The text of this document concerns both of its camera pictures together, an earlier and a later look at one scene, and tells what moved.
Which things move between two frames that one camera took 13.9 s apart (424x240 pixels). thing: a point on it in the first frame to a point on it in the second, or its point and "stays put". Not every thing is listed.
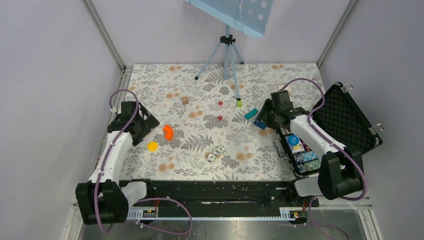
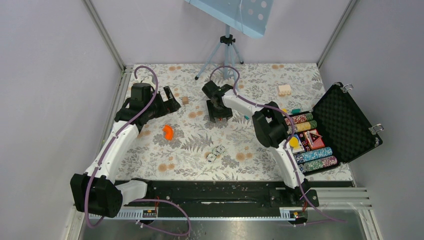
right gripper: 263,114 to 227,114
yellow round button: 152,146 to 294,141
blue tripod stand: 229,68 stays put
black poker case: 340,117 stays put
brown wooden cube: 185,100 stays put
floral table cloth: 208,113 stays put
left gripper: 150,123 to 168,106
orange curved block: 169,134 stays put
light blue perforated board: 249,17 stays put
